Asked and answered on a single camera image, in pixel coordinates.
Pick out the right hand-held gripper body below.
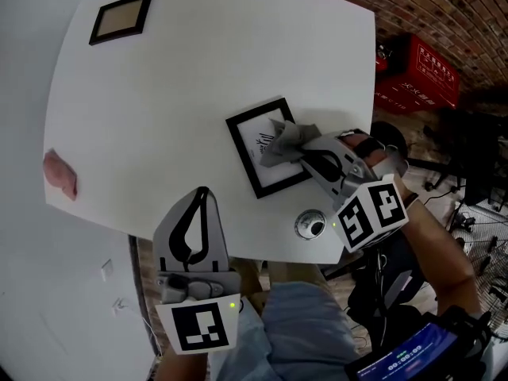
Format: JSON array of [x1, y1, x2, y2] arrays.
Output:
[[332, 151, 410, 253]]

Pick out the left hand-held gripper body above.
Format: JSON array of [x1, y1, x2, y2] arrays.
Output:
[[154, 270, 242, 356]]

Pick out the grey wiping cloth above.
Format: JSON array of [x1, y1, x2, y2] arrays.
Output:
[[260, 119, 322, 169]]

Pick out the black frame white picture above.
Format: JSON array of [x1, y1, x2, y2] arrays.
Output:
[[225, 96, 314, 200]]

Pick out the black frame tan picture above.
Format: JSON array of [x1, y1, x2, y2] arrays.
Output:
[[88, 0, 154, 47]]

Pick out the person's left forearm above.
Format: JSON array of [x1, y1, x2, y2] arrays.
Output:
[[154, 347, 210, 381]]

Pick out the person's right forearm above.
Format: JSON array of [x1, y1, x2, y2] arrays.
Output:
[[391, 172, 483, 317]]

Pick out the person's right hand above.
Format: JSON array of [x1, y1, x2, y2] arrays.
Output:
[[341, 131, 388, 170]]

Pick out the khaki trousers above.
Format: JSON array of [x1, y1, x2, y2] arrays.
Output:
[[229, 258, 330, 313]]

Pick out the light blue shirt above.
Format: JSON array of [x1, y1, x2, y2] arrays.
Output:
[[208, 282, 358, 381]]

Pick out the red fire extinguisher box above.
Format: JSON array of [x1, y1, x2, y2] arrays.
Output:
[[375, 33, 461, 114]]

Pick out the tall black office chair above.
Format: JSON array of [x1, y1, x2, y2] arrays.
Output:
[[422, 107, 508, 210]]

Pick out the pink cloth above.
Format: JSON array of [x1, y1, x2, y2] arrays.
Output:
[[42, 148, 79, 202]]

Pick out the phone with blue screen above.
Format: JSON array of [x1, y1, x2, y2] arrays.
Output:
[[344, 322, 461, 381]]

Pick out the white table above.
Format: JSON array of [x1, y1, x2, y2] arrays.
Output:
[[42, 0, 377, 265]]

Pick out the round silver cable grommet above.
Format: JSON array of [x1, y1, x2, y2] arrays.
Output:
[[294, 209, 327, 241]]

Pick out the white power cable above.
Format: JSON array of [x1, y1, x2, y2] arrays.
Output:
[[134, 311, 164, 359]]

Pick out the black arm strap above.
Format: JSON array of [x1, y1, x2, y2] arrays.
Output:
[[428, 306, 493, 381]]

